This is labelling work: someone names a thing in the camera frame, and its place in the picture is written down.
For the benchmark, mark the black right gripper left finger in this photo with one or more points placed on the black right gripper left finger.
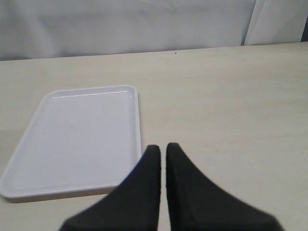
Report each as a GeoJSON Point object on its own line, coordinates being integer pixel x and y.
{"type": "Point", "coordinates": [132, 206]}

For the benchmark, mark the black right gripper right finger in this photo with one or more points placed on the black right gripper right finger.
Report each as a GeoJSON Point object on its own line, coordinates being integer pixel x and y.
{"type": "Point", "coordinates": [195, 203]}

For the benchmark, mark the white rectangular plastic tray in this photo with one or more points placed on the white rectangular plastic tray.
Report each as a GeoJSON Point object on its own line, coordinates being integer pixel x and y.
{"type": "Point", "coordinates": [77, 141]}

